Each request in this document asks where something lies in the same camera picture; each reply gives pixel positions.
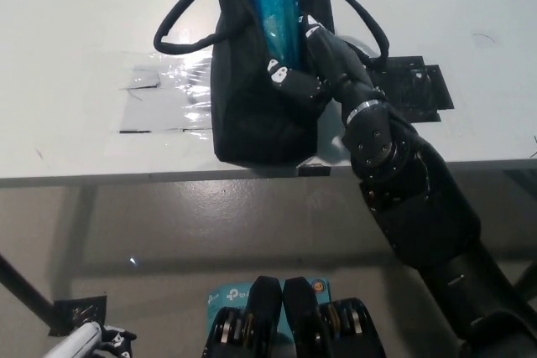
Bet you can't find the large black tape patch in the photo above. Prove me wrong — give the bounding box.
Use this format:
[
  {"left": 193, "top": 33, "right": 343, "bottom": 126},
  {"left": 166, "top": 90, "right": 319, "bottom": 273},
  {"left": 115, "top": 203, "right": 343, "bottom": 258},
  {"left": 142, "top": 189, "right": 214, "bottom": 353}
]
[{"left": 358, "top": 54, "right": 456, "bottom": 124}]

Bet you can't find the black table leg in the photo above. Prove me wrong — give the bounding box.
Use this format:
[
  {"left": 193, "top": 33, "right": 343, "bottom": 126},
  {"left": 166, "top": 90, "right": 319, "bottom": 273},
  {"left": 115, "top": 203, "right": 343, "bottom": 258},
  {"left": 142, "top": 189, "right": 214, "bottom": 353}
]
[{"left": 0, "top": 251, "right": 57, "bottom": 327}]

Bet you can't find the clear plastic tape sheet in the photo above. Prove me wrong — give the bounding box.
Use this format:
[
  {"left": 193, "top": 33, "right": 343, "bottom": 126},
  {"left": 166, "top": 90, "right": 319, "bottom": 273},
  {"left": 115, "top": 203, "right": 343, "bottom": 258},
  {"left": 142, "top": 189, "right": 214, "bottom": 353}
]
[{"left": 81, "top": 50, "right": 216, "bottom": 150}]

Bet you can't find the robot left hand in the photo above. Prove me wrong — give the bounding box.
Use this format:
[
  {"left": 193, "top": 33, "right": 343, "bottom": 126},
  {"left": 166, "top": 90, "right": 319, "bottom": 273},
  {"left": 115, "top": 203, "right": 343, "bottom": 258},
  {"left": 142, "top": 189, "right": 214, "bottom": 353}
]
[{"left": 93, "top": 324, "right": 138, "bottom": 358}]

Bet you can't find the black floor tape patch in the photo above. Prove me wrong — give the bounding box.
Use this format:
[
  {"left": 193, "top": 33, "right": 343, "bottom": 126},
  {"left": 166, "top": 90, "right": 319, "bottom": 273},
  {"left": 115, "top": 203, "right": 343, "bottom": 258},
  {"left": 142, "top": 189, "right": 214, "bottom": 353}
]
[{"left": 48, "top": 294, "right": 108, "bottom": 337}]

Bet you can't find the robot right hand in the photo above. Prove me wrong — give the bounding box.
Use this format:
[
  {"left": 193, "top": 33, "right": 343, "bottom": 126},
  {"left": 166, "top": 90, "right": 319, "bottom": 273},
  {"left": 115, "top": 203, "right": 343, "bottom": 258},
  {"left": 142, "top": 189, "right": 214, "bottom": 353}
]
[{"left": 265, "top": 11, "right": 383, "bottom": 112}]

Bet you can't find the blue plastic-wrapped plate stack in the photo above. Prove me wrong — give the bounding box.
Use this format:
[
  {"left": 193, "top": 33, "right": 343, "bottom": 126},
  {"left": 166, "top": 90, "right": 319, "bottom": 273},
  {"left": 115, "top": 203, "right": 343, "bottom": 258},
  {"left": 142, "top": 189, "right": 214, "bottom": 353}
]
[{"left": 237, "top": 0, "right": 304, "bottom": 72}]

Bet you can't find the small black tape strip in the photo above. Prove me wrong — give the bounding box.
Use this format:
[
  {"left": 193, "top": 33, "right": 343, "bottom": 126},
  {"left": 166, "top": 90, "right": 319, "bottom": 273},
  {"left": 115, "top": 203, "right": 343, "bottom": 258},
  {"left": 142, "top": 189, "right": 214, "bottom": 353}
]
[{"left": 296, "top": 163, "right": 333, "bottom": 177}]

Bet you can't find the teal tp-link box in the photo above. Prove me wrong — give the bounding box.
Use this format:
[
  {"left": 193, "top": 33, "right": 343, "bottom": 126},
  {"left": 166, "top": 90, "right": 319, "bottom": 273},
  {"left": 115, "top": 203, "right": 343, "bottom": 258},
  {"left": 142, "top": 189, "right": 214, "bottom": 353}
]
[{"left": 207, "top": 278, "right": 332, "bottom": 343}]

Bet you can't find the black fabric tote bag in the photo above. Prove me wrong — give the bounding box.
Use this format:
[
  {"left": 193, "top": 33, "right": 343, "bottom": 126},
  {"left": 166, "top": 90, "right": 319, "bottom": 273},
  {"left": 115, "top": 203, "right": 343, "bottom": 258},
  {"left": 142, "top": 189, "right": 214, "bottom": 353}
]
[{"left": 152, "top": 0, "right": 390, "bottom": 166}]

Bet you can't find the grey tape square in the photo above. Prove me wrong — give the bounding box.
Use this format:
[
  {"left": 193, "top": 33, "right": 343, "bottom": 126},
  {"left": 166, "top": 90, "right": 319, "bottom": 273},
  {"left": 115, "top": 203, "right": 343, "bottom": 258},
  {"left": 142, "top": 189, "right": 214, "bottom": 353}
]
[{"left": 121, "top": 65, "right": 164, "bottom": 91}]

